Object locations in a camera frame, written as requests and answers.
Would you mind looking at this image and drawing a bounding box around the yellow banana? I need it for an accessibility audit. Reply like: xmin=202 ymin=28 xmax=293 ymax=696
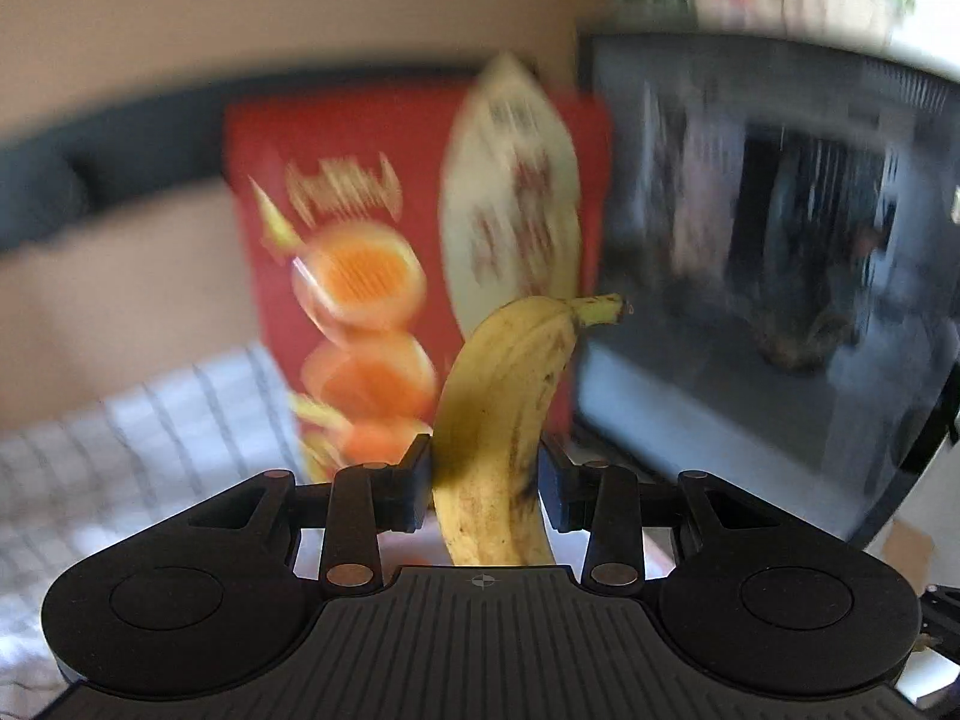
xmin=431 ymin=294 xmax=626 ymax=567

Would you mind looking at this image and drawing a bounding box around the white oven with glass door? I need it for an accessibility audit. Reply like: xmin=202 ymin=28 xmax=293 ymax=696
xmin=576 ymin=26 xmax=958 ymax=544

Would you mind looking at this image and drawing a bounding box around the pink white shallow box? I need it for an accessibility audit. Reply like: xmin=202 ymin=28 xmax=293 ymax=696
xmin=293 ymin=514 xmax=675 ymax=578

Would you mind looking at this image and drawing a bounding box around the white black-grid tablecloth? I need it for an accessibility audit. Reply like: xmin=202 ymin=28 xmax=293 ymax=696
xmin=2 ymin=343 xmax=299 ymax=718

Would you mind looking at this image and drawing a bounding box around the dark grey wall power strip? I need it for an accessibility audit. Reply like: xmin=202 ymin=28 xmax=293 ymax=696
xmin=2 ymin=57 xmax=482 ymax=254

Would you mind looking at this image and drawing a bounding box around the red quail egg bag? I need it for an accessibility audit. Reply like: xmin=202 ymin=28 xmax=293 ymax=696
xmin=224 ymin=55 xmax=612 ymax=483

